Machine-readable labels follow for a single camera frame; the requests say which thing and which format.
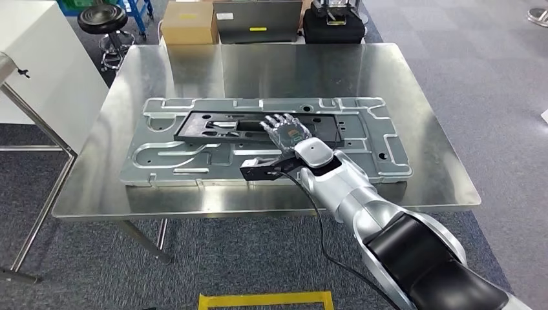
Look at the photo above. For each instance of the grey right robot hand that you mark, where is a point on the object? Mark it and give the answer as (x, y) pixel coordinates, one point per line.
(289, 132)

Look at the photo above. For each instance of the long black plastic car part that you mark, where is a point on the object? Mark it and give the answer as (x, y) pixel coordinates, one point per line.
(192, 128)

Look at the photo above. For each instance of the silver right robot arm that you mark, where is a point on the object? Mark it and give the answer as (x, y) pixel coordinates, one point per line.
(364, 201)

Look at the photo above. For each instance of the stainless steel workbench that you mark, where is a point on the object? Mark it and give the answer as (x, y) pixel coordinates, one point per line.
(299, 72)

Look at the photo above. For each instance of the pressed silver metal panel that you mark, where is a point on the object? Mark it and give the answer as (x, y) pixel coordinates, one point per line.
(364, 141)

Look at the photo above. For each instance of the black equipment bag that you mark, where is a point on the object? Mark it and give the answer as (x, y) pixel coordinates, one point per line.
(334, 32)

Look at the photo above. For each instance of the grey hard case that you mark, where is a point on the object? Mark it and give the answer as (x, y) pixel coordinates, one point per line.
(257, 19)

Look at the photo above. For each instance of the brown cardboard box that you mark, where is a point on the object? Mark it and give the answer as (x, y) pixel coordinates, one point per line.
(188, 23)

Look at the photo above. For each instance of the black round stool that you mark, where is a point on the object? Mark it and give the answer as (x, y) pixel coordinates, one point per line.
(102, 19)

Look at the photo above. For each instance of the stainless steel table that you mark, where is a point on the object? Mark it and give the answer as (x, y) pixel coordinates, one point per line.
(43, 128)

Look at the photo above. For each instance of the white cabinet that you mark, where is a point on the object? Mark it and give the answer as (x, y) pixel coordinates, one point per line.
(51, 64)

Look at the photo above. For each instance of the white box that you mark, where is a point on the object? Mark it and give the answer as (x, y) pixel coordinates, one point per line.
(545, 116)

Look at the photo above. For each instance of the black cabinet key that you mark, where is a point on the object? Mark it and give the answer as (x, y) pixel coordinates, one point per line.
(23, 73)

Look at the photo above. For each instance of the silver chair base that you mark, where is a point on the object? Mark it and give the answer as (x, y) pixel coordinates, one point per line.
(538, 17)

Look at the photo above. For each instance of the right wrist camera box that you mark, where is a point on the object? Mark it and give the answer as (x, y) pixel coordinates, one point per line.
(252, 169)

